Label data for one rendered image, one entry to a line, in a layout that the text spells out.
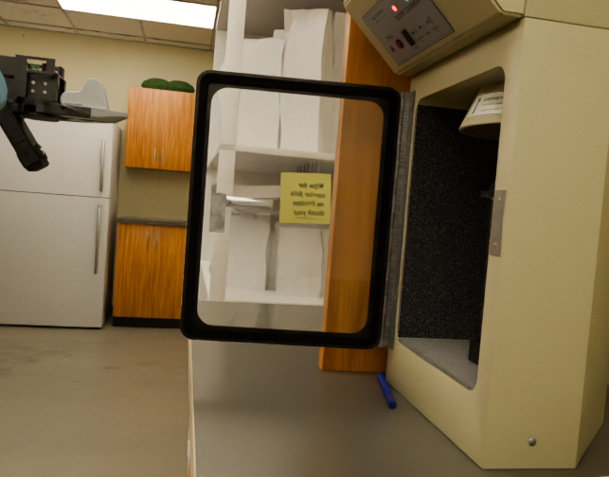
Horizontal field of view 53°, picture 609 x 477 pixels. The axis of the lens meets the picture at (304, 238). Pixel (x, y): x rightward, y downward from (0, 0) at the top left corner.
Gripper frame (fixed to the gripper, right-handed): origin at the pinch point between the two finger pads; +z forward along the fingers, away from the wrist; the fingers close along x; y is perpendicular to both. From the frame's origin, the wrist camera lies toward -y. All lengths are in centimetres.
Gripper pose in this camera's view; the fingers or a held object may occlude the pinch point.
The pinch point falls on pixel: (118, 119)
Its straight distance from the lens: 96.6
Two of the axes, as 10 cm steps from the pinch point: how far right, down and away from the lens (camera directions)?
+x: -1.9, -0.7, 9.8
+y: 0.8, -10.0, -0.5
